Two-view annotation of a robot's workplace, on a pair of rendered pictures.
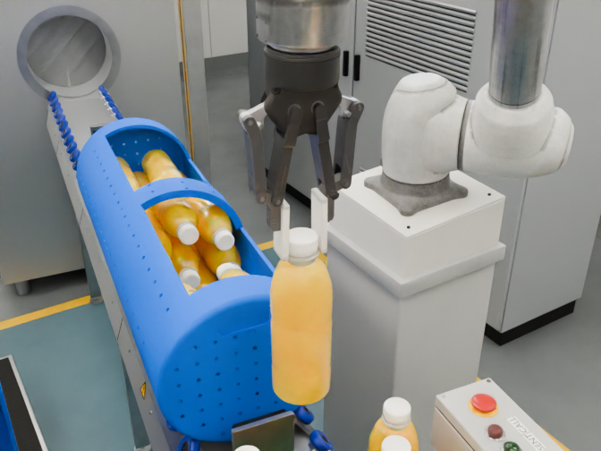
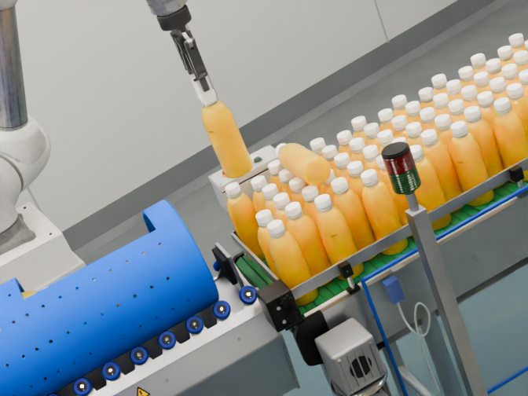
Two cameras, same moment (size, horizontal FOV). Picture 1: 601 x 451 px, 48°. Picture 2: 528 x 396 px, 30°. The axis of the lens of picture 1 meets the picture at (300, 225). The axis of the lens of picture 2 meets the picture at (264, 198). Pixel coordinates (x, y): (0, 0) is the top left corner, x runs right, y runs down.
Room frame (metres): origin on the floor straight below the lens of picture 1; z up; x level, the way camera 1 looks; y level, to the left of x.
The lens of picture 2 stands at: (0.21, 2.17, 2.19)
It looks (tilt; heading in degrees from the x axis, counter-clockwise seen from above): 26 degrees down; 281
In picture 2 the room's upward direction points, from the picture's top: 23 degrees counter-clockwise
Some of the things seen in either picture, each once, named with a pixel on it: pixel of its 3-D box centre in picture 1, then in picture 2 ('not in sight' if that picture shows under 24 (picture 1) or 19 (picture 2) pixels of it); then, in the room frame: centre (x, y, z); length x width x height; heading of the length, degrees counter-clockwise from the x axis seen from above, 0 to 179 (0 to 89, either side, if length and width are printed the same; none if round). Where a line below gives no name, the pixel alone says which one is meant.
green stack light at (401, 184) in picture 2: not in sight; (404, 177); (0.28, 0.23, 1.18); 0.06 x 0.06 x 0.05
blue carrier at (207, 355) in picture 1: (175, 246); (31, 336); (1.24, 0.26, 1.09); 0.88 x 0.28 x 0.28; 24
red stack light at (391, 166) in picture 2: not in sight; (398, 159); (0.28, 0.23, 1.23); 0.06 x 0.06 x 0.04
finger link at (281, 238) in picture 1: (281, 227); (206, 89); (0.66, 0.02, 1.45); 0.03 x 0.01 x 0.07; 22
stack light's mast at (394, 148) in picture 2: not in sight; (405, 179); (0.28, 0.23, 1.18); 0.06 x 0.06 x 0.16
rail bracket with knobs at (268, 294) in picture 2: not in sight; (279, 306); (0.66, 0.23, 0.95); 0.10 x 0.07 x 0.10; 114
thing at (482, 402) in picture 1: (483, 404); not in sight; (0.75, -0.27, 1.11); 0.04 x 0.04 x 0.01
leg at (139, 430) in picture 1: (131, 379); not in sight; (1.71, 0.55, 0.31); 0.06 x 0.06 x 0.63; 24
